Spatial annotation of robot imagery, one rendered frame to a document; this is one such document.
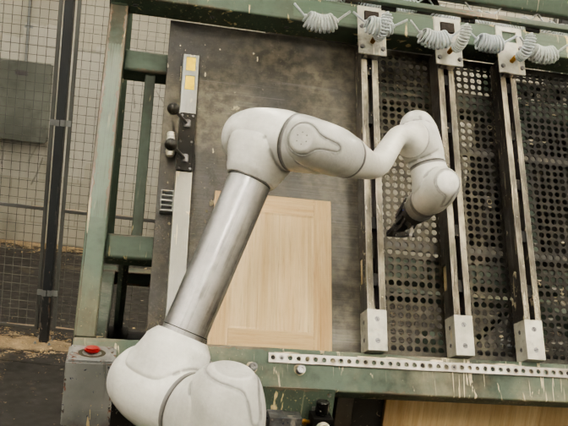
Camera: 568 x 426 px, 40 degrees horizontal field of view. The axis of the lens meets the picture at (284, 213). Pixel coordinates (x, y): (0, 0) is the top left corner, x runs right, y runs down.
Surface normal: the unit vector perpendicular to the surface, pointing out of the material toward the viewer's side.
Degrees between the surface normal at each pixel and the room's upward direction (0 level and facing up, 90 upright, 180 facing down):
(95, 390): 90
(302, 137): 79
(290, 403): 90
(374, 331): 60
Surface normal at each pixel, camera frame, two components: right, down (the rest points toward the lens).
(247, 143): -0.53, -0.29
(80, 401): 0.18, 0.17
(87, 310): 0.22, -0.35
